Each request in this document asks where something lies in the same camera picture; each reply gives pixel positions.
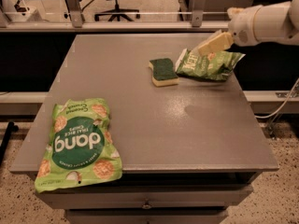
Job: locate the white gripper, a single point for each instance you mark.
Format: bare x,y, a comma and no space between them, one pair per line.
244,25

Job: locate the green and yellow sponge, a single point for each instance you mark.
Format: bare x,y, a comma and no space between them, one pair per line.
163,73

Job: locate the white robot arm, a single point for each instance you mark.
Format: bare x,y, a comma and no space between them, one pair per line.
277,23

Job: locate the green jalapeno kettle chip bag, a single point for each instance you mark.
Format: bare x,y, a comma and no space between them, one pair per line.
216,66

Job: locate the green dang rice chips bag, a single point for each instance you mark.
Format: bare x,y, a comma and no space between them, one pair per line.
80,151

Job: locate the grey drawer cabinet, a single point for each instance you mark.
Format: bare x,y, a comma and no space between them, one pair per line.
192,149

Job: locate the metal drawer knob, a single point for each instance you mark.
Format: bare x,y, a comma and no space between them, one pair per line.
146,205

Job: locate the black pole on floor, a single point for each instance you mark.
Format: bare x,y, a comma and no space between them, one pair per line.
11,127

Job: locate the grey metal frame rail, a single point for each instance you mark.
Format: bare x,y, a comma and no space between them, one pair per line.
155,15

